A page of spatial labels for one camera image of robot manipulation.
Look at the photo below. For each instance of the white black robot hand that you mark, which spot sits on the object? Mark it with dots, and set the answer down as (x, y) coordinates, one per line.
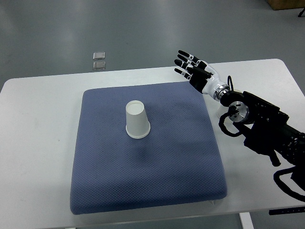
(202, 76)

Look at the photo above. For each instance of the white paper cup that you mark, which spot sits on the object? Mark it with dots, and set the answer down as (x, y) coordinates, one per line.
(221, 110)
(137, 124)

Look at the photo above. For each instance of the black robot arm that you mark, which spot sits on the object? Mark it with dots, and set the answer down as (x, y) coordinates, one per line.
(263, 125)

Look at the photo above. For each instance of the white paper cup on cushion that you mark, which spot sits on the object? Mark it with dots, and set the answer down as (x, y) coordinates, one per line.
(137, 124)

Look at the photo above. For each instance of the blue fabric cushion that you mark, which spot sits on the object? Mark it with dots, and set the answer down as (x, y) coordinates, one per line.
(177, 162)

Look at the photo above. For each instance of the brown cardboard box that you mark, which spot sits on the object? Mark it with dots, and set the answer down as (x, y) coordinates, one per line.
(286, 4)

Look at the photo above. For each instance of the upper metal floor plate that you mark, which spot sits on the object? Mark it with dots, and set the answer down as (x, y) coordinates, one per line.
(98, 55)

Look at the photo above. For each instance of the black tripod leg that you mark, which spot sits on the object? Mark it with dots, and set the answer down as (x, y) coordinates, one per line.
(301, 13)

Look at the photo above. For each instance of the white table leg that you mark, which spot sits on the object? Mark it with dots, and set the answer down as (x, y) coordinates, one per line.
(246, 221)

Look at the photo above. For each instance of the black table control panel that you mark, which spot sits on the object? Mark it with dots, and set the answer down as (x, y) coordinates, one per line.
(286, 211)

